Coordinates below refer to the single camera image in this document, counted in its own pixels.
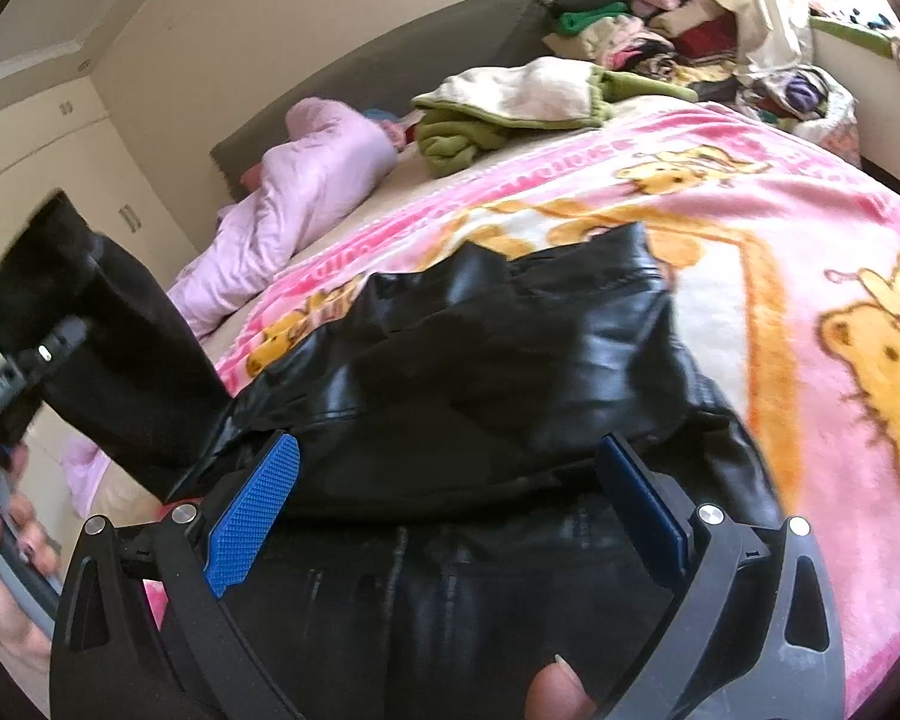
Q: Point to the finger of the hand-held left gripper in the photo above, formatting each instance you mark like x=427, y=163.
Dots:
x=49, y=351

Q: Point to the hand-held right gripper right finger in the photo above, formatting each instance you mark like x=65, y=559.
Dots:
x=645, y=510

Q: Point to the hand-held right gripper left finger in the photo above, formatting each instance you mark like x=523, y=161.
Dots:
x=255, y=510

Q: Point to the black leather jacket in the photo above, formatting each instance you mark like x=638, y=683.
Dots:
x=495, y=360

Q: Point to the bag of clothes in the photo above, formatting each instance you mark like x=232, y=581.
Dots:
x=802, y=97

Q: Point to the pile of mixed clothes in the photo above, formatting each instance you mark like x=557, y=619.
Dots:
x=615, y=22

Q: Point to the person's right hand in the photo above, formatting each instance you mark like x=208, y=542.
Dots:
x=559, y=694

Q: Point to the person's left hand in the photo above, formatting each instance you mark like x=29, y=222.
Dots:
x=7, y=630

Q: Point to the white wardrobe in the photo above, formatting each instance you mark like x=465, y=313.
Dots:
x=82, y=165

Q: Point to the lilac puffy jacket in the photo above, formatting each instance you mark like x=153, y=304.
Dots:
x=300, y=180

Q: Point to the pink printed blanket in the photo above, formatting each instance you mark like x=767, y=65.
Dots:
x=795, y=202

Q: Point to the green fleece cloth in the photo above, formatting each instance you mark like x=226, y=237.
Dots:
x=450, y=142

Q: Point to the cream cloth with green trim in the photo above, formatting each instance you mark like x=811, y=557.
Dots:
x=525, y=90

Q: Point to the printed cloth with green edge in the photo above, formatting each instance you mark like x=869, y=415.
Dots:
x=855, y=19

